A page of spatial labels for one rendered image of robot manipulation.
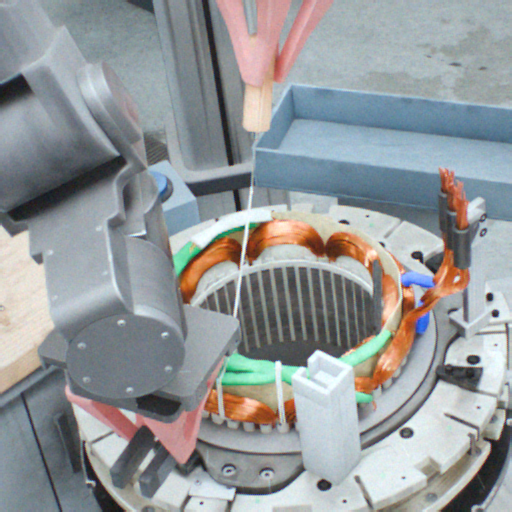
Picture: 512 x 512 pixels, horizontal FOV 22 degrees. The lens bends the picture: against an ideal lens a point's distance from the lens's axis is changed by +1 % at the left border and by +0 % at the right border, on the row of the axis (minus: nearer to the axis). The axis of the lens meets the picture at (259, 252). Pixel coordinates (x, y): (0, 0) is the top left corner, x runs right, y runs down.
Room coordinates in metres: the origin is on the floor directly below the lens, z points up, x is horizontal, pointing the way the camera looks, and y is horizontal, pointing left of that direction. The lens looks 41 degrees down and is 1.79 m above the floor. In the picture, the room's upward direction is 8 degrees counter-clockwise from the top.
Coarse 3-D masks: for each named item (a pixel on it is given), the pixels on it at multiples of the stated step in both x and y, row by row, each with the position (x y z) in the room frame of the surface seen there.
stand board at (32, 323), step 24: (0, 240) 0.89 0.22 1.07; (24, 240) 0.89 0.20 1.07; (0, 264) 0.86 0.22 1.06; (24, 264) 0.85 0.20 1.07; (0, 288) 0.83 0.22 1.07; (24, 288) 0.82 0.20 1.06; (24, 312) 0.80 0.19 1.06; (48, 312) 0.79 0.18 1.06; (0, 336) 0.77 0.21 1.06; (24, 336) 0.77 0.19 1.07; (0, 360) 0.74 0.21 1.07; (24, 360) 0.75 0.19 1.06; (0, 384) 0.73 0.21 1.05
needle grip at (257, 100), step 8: (272, 56) 0.69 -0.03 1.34; (272, 64) 0.69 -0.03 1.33; (272, 72) 0.69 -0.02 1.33; (264, 80) 0.69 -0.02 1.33; (272, 80) 0.69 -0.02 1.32; (248, 88) 0.69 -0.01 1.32; (256, 88) 0.68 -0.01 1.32; (264, 88) 0.68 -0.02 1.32; (272, 88) 0.69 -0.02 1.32; (248, 96) 0.69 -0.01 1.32; (256, 96) 0.68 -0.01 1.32; (264, 96) 0.68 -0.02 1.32; (248, 104) 0.68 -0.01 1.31; (256, 104) 0.68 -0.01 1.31; (264, 104) 0.68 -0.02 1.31; (248, 112) 0.68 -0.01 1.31; (256, 112) 0.68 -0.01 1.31; (264, 112) 0.68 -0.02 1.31; (248, 120) 0.68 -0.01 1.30; (256, 120) 0.68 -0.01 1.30; (264, 120) 0.68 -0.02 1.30; (248, 128) 0.68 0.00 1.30; (256, 128) 0.68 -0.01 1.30; (264, 128) 0.68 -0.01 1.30
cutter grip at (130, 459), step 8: (136, 432) 0.55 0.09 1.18; (144, 432) 0.55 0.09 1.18; (152, 432) 0.55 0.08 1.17; (136, 440) 0.54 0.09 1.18; (144, 440) 0.54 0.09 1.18; (152, 440) 0.55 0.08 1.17; (128, 448) 0.54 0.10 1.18; (136, 448) 0.54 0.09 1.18; (144, 448) 0.54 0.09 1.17; (152, 448) 0.55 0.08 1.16; (120, 456) 0.53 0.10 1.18; (128, 456) 0.53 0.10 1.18; (136, 456) 0.53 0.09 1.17; (144, 456) 0.54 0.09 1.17; (120, 464) 0.52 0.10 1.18; (128, 464) 0.53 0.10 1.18; (136, 464) 0.53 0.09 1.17; (112, 472) 0.52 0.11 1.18; (120, 472) 0.52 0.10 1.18; (128, 472) 0.52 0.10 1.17; (112, 480) 0.52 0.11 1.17; (120, 480) 0.52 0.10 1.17; (128, 480) 0.52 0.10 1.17
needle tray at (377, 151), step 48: (288, 96) 1.05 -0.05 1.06; (336, 96) 1.04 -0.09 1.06; (384, 96) 1.02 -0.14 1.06; (288, 144) 1.02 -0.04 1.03; (336, 144) 1.01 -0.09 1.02; (384, 144) 1.00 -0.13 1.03; (432, 144) 0.99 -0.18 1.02; (480, 144) 0.98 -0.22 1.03; (336, 192) 0.93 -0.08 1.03; (384, 192) 0.92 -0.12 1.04; (432, 192) 0.90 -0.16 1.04; (480, 192) 0.88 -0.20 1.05
